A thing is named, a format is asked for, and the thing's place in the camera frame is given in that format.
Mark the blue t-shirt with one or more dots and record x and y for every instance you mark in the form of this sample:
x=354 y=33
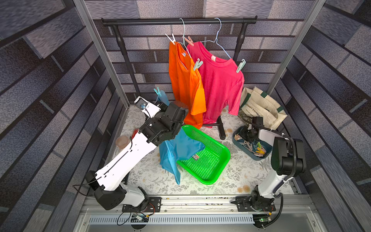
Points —
x=182 y=147

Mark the dusty pink clothespin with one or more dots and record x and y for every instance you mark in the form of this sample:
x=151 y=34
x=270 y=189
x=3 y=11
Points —
x=189 y=41

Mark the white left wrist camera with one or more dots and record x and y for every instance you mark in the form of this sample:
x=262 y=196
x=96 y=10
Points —
x=146 y=107

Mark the cream canvas tote bag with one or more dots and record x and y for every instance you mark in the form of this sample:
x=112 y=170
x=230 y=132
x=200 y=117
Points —
x=257 y=103

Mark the floral table cloth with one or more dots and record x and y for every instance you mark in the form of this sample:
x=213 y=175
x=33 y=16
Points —
x=240 y=176

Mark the white wire hanger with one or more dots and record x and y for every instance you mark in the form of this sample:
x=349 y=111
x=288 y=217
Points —
x=183 y=37

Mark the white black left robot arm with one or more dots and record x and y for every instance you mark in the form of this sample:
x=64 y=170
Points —
x=163 y=123

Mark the sage green clothespin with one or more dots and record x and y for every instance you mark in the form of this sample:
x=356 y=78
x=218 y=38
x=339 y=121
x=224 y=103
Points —
x=197 y=64

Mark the red pen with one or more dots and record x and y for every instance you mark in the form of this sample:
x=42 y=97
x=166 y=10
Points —
x=134 y=133

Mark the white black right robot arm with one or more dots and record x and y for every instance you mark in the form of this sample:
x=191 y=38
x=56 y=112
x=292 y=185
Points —
x=287 y=160

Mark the pink t-shirt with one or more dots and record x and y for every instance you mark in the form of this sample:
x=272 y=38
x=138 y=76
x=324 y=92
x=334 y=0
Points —
x=222 y=84

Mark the teal clothespin tray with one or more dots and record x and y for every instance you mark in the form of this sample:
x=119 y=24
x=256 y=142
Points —
x=255 y=148

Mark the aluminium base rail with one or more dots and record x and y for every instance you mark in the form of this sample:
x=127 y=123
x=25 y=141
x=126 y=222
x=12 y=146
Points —
x=198 y=210

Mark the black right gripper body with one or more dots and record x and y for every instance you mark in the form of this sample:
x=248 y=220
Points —
x=250 y=133

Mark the orange t-shirt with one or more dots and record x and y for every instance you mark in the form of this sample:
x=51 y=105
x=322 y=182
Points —
x=187 y=84

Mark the white clothespin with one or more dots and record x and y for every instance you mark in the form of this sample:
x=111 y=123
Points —
x=172 y=38

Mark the mint green clothespin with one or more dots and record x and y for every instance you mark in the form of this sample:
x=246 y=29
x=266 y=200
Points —
x=241 y=65

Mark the light blue wire hanger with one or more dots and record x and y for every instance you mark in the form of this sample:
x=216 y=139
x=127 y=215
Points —
x=215 y=41

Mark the teal blue clothespin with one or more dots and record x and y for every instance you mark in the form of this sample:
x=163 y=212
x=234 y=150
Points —
x=158 y=91

